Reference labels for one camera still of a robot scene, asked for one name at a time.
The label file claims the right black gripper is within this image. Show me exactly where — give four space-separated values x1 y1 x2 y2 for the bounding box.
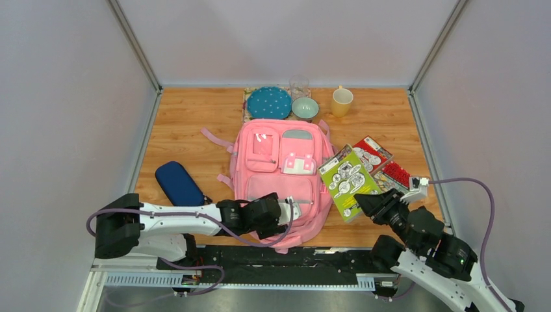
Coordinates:
352 188 420 255

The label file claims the green comic book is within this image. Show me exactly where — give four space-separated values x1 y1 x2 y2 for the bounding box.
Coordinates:
318 144 382 223

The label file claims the pink student backpack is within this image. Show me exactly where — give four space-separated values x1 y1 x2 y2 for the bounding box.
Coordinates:
201 119 335 254

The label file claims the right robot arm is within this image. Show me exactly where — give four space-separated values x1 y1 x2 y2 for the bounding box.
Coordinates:
354 189 525 311

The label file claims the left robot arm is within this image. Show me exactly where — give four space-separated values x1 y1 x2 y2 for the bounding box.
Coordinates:
86 192 301 270

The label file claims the red lettered comic book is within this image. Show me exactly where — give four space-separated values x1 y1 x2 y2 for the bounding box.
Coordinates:
373 161 411 194

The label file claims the navy blue pencil case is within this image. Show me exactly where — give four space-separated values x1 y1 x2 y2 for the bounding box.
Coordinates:
155 161 212 207

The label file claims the floral placemat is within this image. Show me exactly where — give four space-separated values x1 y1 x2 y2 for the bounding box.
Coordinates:
241 86 298 123

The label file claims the yellow mug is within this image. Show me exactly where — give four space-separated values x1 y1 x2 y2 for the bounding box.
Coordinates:
331 85 354 118

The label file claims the blue polka dot plate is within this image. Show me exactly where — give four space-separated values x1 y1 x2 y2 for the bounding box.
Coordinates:
245 86 292 120

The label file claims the light green bowl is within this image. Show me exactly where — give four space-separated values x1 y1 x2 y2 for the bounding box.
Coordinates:
292 97 320 122

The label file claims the clear drinking glass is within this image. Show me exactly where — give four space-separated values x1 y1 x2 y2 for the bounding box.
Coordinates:
289 75 309 101

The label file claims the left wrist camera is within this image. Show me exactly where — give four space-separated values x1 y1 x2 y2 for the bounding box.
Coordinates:
278 196 302 225

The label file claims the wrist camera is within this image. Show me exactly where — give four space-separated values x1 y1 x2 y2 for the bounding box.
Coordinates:
400 176 429 204
278 196 302 225

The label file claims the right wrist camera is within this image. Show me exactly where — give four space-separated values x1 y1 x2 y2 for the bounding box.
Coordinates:
400 176 429 204

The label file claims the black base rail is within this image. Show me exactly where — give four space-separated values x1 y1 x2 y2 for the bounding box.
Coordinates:
178 245 398 286

